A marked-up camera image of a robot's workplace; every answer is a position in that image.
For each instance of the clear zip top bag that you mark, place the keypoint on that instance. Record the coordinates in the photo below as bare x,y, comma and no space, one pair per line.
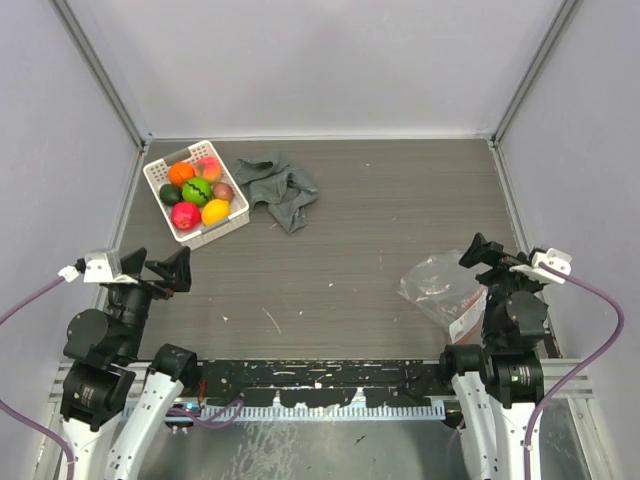
447,293

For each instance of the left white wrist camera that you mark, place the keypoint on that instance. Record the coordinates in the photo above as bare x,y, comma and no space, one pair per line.
97,267

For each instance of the orange fruit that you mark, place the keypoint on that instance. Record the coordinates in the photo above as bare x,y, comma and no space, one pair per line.
180,172

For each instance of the yellow lemon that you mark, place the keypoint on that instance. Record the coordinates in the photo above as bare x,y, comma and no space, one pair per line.
215,211

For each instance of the white perforated plastic basket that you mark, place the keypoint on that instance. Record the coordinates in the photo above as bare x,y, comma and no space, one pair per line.
157,174

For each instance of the peach fruit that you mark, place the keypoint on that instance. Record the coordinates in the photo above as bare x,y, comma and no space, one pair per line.
209,169

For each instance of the green striped melon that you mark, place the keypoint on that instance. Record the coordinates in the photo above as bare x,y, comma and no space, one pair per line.
197,191

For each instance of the grey crumpled cloth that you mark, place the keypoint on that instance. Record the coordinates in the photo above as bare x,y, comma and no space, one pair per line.
285,189

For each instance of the red apple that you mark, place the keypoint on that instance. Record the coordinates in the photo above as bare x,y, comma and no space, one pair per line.
185,216

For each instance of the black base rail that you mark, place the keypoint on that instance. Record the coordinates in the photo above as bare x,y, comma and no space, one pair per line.
315,384

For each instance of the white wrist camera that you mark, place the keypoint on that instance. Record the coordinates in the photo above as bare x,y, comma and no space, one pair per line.
97,267
546,266

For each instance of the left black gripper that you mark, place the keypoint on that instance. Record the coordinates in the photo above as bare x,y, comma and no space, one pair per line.
174,268

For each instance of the dark green avocado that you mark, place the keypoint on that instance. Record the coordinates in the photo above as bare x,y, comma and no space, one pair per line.
170,194

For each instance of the white slotted cable duct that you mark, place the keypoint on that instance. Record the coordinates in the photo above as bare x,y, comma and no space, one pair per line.
357,411

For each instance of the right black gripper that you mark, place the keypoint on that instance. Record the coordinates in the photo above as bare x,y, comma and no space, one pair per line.
481,248

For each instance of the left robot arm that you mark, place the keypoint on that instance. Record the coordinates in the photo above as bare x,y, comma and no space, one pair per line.
102,344

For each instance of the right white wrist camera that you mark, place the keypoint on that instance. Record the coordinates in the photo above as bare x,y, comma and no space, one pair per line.
546,266

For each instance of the brown passion fruit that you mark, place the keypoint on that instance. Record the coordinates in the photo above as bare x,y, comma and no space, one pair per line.
223,191

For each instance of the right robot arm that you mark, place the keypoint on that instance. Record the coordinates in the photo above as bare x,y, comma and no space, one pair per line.
500,382

